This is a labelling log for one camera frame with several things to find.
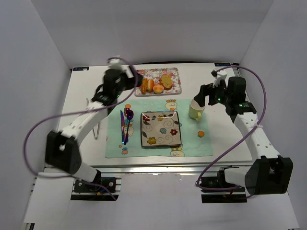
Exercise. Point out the iridescent purple spoon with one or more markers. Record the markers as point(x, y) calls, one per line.
point(128, 116)

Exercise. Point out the blue corner label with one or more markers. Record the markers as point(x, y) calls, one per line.
point(222, 64)
point(80, 69)

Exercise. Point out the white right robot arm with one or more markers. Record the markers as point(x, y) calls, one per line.
point(269, 173)

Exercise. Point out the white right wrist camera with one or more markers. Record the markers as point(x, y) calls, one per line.
point(219, 75)

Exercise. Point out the mint green cartoon placemat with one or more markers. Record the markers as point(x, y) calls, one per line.
point(195, 134)

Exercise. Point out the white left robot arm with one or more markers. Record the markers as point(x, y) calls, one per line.
point(62, 148)

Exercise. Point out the square floral ceramic plate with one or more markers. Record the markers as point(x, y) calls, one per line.
point(160, 129)

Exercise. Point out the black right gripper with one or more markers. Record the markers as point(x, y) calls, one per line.
point(205, 91)

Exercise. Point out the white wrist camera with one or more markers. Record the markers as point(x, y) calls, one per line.
point(115, 63)
point(219, 75)

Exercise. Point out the orange half bun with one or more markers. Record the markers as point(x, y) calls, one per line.
point(150, 85)

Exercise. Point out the seeded bread slice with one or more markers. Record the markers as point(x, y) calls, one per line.
point(166, 81)

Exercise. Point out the iridescent knife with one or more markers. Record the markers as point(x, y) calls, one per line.
point(122, 126)

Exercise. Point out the left blue corner label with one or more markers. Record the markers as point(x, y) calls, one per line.
point(80, 69)

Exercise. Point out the yellow mug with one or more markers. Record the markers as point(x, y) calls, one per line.
point(195, 111)

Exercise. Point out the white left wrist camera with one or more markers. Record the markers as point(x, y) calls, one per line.
point(115, 63)

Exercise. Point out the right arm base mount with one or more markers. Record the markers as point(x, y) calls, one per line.
point(218, 191)

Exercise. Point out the round golden muffin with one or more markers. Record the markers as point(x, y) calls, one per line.
point(158, 89)

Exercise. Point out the brown long bread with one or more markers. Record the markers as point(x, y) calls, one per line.
point(144, 85)

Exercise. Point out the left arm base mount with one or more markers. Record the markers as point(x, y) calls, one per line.
point(100, 189)

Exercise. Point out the floral serving tray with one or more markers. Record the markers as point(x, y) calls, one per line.
point(156, 74)

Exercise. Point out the right blue corner label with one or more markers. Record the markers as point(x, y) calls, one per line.
point(222, 64)

